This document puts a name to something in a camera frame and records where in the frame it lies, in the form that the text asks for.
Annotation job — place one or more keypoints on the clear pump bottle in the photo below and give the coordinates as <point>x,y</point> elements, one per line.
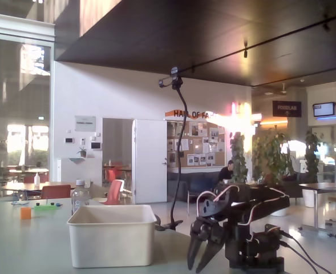
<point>36,180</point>

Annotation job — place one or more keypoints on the orange hall of fame sign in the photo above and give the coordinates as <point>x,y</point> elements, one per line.
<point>176,113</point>

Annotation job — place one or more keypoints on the green flat block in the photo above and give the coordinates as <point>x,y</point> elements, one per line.
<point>45,208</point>

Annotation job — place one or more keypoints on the ceiling fan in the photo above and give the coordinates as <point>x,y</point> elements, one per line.
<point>283,90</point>

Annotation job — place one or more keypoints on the large bushy green plant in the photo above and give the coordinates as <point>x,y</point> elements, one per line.
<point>270,160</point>

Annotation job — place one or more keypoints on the clear plastic water bottle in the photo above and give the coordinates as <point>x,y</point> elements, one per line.
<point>80,199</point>

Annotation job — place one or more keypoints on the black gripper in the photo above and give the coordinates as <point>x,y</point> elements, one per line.
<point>204,232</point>

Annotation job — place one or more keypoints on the white plastic bin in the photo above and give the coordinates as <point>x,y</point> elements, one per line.
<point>110,242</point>

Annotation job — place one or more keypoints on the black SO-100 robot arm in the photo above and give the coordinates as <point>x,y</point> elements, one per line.
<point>267,204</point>

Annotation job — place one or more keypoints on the coral chair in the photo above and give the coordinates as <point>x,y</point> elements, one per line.
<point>115,189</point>

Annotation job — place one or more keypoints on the white plant pot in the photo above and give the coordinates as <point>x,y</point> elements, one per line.
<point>283,211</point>
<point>309,198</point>

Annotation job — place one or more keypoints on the tall climbing green plant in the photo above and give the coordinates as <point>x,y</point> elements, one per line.
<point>239,154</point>

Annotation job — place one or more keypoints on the grey wall poster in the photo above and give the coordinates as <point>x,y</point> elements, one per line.
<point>85,123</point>

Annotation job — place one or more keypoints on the grey table with metal legs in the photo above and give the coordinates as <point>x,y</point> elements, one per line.
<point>324,186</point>

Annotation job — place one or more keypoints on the wooden cafe table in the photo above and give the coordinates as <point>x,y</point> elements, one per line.
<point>19,187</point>

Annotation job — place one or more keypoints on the black gooseneck clamp mount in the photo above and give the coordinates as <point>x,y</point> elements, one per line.
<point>179,165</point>

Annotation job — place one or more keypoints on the red chair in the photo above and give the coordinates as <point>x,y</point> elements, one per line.
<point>55,191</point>

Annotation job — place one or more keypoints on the wall display screen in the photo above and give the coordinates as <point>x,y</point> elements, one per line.
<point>324,109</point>

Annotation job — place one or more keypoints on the white door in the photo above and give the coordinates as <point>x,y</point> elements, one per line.
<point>149,160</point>

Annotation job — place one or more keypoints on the black foodlab sign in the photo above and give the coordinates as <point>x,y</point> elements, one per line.
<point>287,108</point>

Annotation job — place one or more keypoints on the seated person in black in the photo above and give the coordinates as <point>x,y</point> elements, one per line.
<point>227,174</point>

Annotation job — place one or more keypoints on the black ceiling spotlight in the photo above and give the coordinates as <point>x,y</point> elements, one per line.
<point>245,52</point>

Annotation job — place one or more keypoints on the slim green plant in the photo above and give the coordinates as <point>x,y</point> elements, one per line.
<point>311,154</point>

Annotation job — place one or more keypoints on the small potted plant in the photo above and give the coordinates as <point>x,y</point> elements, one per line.
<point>82,152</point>

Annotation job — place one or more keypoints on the cork noticeboard with papers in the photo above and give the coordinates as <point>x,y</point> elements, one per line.
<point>202,148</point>

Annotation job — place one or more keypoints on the orange cube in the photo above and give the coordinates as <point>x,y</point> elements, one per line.
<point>25,213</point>

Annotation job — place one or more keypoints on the black camera on gooseneck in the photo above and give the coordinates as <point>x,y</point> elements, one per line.
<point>174,81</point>

